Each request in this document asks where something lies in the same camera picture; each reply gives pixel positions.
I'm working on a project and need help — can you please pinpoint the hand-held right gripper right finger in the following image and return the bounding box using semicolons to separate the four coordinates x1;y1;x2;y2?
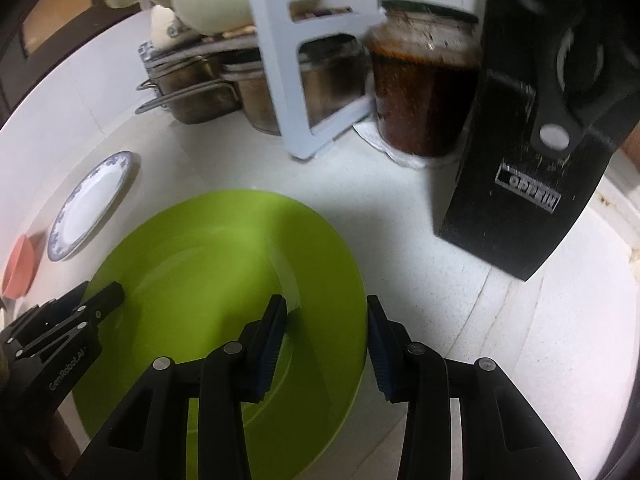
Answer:
366;295;586;480

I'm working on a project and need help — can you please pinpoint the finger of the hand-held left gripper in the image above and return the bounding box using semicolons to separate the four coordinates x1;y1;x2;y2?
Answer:
0;282;90;348
30;282;125;361

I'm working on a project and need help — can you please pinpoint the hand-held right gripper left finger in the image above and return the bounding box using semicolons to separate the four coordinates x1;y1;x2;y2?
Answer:
70;294;288;480

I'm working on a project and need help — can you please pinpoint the blue-patterned white plate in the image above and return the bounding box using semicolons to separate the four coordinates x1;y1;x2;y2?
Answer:
46;151;135;262

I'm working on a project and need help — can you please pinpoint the green plate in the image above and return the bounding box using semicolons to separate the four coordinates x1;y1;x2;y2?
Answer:
72;190;368;480

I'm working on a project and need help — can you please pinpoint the black knife block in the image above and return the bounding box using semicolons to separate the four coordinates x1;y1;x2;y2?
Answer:
434;67;621;282

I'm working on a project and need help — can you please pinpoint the glass jar of brown sauce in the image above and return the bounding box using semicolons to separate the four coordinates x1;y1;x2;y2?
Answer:
362;0;483;158

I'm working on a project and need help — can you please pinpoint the steel pot with handles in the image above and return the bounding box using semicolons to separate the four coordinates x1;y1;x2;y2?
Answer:
135;55;241;125

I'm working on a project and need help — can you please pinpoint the white frame stand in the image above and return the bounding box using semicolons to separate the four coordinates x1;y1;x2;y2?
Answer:
248;0;388;161

